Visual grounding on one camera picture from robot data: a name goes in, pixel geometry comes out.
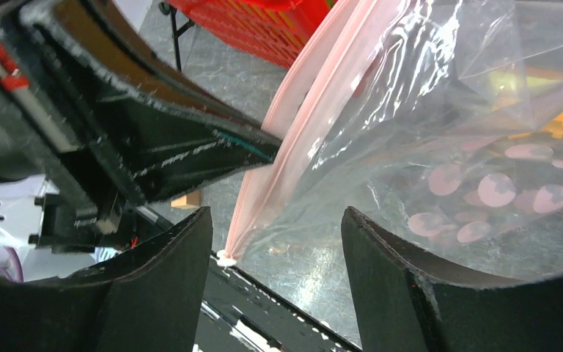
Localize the small wooden block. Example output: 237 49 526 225
170 190 201 210

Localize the clear zip top bag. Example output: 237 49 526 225
217 1 563 282

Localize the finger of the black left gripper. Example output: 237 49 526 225
19 1 281 204

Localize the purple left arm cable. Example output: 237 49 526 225
0 245 25 283

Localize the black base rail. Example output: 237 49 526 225
193 254 360 352

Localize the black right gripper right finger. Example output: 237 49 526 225
341 207 563 351

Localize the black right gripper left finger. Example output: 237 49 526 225
0 207 213 351

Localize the yellow orange toy block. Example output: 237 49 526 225
490 67 563 139

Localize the red plastic basket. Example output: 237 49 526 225
169 0 336 68

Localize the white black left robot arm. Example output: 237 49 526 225
0 1 281 282

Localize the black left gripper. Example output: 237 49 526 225
0 1 136 253

